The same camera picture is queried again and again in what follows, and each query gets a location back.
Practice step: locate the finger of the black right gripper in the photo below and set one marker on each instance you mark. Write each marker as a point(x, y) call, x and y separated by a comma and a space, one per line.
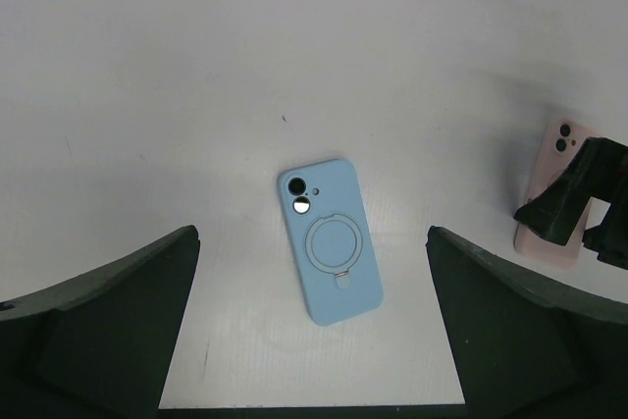
point(598, 171)
point(609, 238)

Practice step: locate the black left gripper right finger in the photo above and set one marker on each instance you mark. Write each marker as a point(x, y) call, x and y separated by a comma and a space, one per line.
point(525, 345)

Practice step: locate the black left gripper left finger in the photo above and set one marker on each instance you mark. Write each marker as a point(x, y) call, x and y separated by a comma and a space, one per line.
point(100, 344)

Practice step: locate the pink phone case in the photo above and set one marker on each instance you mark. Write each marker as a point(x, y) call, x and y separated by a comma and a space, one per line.
point(561, 142)

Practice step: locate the light blue phone case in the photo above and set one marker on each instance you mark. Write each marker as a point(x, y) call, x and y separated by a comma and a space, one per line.
point(330, 241)

